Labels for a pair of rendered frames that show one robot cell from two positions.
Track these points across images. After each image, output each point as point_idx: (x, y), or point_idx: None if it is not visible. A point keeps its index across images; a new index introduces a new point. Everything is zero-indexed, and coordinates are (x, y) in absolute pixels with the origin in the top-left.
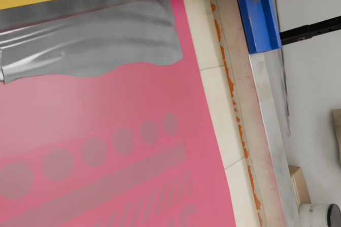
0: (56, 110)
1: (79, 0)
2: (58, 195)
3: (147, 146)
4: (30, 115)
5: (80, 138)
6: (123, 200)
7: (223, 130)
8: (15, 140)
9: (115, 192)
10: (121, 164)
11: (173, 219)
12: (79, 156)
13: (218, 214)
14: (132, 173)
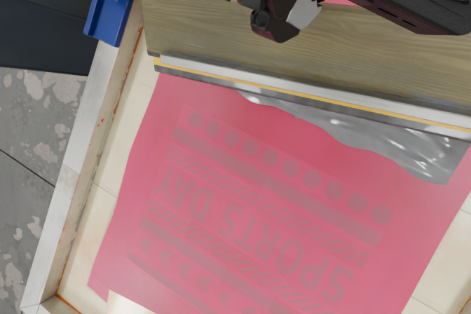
0: (308, 145)
1: (312, 101)
2: (280, 180)
3: (348, 209)
4: (295, 138)
5: (310, 167)
6: (307, 216)
7: (442, 274)
8: (281, 143)
9: (306, 207)
10: (321, 199)
11: (329, 262)
12: (302, 174)
13: (371, 309)
14: (324, 210)
